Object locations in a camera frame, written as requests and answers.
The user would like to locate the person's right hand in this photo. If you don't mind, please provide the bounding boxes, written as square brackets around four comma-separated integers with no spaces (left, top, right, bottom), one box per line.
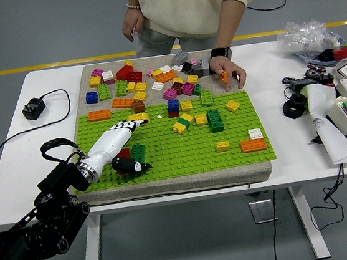
[119,6,148,44]

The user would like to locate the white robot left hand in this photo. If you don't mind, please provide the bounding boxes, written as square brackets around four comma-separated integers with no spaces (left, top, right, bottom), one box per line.
[82,116,154,178]

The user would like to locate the person's left hand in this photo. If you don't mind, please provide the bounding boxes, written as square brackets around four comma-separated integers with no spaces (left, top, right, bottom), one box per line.
[208,54,249,94]

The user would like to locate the red long brick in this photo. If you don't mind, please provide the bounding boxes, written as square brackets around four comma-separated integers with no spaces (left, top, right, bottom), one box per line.
[114,147,134,176]

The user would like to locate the dark green long brick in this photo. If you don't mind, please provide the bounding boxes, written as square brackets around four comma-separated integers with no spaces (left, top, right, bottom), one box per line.
[206,108,226,134]
[130,143,148,165]

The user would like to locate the yellow curved brick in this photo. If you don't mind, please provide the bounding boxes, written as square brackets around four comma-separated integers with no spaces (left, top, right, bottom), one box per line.
[127,112,151,129]

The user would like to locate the brown small brick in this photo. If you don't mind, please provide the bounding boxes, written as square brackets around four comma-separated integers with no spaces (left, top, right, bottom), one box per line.
[131,99,146,114]

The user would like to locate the grey long brick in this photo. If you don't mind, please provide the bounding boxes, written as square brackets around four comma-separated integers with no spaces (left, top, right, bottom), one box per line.
[200,55,214,77]

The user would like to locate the dark grey brick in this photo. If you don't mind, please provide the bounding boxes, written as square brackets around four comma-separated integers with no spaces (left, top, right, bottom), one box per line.
[191,62,206,77]

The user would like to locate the black hollow brick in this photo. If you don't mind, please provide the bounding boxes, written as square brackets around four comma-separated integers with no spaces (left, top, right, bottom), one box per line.
[180,60,195,75]

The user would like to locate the magenta hollow brick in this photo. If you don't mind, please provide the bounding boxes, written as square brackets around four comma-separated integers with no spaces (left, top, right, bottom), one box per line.
[181,80,197,97]

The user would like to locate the light grey brick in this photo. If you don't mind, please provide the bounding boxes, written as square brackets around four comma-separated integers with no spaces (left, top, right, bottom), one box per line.
[170,51,191,66]

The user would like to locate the blue square brick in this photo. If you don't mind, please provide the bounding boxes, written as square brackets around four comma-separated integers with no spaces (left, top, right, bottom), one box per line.
[85,90,100,105]
[166,99,181,114]

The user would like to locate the large red brick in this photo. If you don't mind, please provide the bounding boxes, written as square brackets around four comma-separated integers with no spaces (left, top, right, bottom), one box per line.
[115,64,136,82]

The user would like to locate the dark red hollow brick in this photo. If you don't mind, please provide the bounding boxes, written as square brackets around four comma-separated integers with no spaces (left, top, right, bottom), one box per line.
[125,69,144,84]
[169,80,185,96]

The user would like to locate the yellow thin brick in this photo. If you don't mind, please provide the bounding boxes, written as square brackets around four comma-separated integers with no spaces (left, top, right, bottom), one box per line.
[179,113,195,125]

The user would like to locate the green studded baseplate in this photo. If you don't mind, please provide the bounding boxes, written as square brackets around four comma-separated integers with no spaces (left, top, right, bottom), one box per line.
[65,87,278,195]

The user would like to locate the black wristwatch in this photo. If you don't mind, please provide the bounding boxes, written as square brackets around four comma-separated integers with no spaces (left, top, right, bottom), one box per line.
[209,45,234,62]

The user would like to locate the person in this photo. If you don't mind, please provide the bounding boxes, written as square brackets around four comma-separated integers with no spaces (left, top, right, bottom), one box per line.
[127,0,273,59]

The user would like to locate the large black nut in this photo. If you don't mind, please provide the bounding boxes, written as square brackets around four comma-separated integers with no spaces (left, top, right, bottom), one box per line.
[280,92,310,120]

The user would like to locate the black power adapter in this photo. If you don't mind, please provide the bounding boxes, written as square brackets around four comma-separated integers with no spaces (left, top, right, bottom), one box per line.
[289,75,319,91]

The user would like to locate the black power plug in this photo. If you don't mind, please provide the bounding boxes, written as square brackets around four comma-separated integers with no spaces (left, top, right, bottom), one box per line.
[20,96,48,122]

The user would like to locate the clear plastic bag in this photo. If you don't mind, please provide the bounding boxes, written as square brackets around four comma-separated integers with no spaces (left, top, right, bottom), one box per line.
[275,16,343,62]

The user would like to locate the blue plastic dish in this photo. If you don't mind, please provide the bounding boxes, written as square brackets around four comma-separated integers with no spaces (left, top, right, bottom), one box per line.
[292,36,347,69]

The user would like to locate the green paper piece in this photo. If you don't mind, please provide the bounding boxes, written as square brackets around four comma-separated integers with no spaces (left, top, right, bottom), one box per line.
[299,85,313,113]

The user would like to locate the black servo parts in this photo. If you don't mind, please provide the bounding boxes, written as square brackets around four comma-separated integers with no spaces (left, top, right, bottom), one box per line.
[304,66,336,90]

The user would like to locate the white table leg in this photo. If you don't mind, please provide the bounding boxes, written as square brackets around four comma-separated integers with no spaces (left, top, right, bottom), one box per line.
[287,183,331,260]
[75,214,106,260]

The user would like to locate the white paper sheet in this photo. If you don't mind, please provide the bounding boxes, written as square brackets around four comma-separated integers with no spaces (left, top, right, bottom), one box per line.
[305,80,347,170]

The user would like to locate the metal floor plate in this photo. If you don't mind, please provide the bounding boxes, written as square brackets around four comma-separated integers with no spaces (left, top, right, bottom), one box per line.
[247,198,279,224]

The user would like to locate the black plug cord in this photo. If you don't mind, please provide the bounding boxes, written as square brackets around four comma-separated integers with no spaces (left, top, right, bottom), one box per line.
[0,87,77,165]

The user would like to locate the thin black hanging cable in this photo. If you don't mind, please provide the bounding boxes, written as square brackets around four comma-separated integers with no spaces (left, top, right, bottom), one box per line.
[265,189,283,260]

